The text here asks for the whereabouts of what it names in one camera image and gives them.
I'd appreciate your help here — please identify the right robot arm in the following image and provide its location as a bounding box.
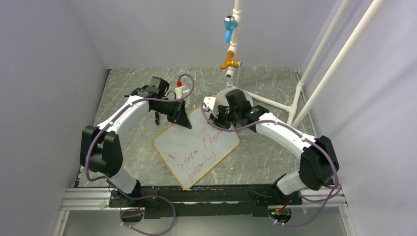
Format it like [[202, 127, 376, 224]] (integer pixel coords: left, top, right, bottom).
[[203, 88, 340, 204]]

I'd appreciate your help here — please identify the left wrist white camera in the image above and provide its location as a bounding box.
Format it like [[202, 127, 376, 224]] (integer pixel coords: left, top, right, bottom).
[[174, 81, 190, 99]]

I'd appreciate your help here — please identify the yellow-framed whiteboard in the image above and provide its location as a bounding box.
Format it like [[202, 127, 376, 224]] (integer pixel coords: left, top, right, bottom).
[[152, 105, 240, 189]]

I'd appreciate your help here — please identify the wrist white camera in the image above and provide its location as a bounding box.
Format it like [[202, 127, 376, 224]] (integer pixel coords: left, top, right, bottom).
[[203, 96, 219, 118], [174, 81, 190, 99]]

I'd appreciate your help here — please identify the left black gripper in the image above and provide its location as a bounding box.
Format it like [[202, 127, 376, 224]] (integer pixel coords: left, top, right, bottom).
[[153, 98, 192, 129]]

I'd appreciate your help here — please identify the white PVC pipe frame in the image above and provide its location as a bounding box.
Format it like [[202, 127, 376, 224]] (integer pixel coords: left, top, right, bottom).
[[245, 0, 386, 127]]

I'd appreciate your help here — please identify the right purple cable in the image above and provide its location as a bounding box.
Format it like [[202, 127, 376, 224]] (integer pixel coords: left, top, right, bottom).
[[200, 102, 343, 228]]

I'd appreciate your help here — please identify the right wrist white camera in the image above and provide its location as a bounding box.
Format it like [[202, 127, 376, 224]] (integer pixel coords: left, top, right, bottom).
[[203, 96, 219, 118]]

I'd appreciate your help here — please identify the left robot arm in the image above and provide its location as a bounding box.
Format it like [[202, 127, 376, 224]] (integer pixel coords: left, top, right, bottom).
[[80, 74, 195, 207]]

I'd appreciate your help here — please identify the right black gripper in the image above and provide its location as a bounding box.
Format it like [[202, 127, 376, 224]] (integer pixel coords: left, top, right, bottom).
[[209, 104, 240, 131]]

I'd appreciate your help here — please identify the white perforated disc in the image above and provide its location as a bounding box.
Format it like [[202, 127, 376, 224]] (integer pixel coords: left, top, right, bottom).
[[216, 87, 254, 106]]

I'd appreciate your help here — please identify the blue valve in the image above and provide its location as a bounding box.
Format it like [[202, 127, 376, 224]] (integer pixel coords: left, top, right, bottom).
[[224, 15, 238, 43]]

